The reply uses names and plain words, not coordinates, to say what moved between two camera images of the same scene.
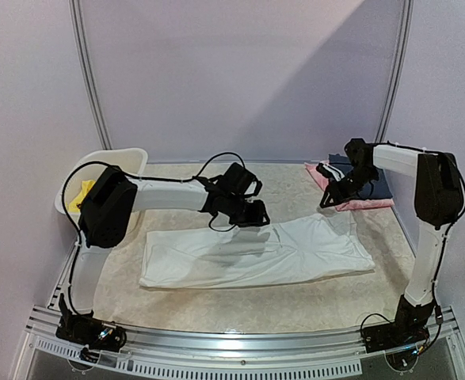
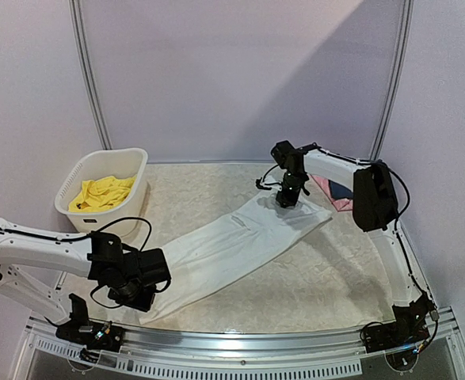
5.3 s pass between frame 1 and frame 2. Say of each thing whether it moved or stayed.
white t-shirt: moved
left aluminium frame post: stayed
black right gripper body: moved
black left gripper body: moved
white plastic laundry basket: stayed
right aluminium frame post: stayed
